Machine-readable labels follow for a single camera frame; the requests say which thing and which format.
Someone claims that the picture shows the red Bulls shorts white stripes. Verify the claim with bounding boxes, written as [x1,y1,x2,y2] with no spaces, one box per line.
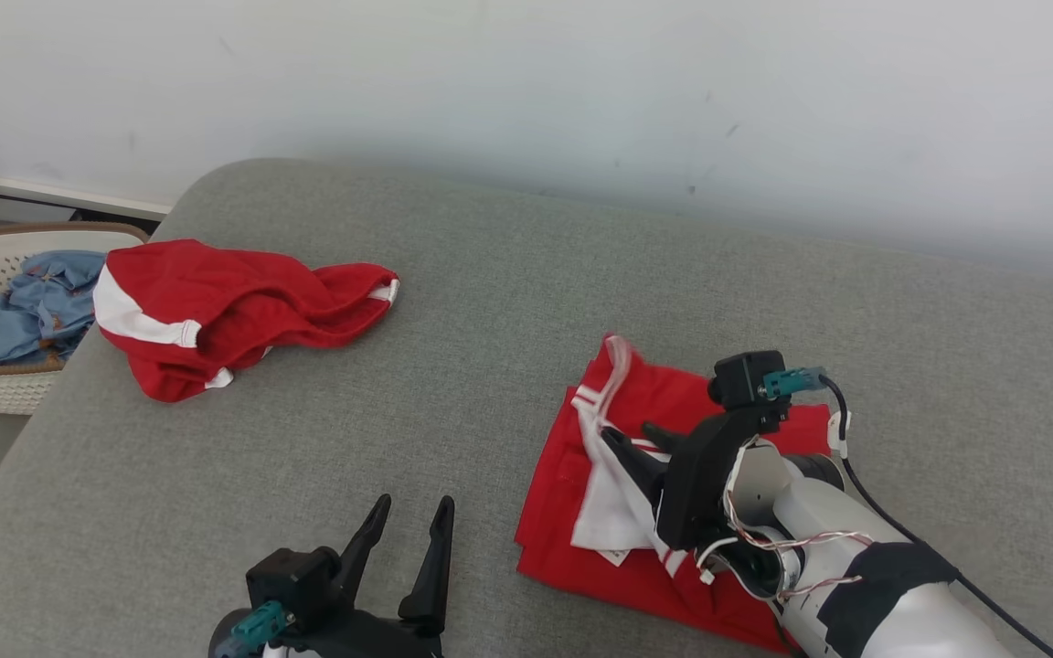
[92,239,400,404]

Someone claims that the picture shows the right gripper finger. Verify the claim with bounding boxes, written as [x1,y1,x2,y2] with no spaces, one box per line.
[641,420,692,454]
[601,426,671,515]

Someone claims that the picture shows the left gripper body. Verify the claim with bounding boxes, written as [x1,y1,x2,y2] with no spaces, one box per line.
[208,599,445,658]

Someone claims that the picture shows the white and black baseboard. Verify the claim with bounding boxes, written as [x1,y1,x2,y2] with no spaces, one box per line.
[0,172,173,225]

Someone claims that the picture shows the red Bulls jersey white sleeves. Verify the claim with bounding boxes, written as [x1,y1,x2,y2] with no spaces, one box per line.
[516,334,834,654]

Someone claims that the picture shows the grey fabric sofa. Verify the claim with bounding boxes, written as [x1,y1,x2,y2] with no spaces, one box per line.
[0,157,1053,658]

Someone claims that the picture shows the light blue printed garment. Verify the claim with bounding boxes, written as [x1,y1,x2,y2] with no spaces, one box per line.
[0,249,108,367]

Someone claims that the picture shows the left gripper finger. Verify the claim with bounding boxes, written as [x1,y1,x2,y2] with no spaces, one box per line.
[335,493,393,605]
[399,495,456,637]

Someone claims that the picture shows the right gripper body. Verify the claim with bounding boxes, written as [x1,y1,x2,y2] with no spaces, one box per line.
[654,407,789,553]

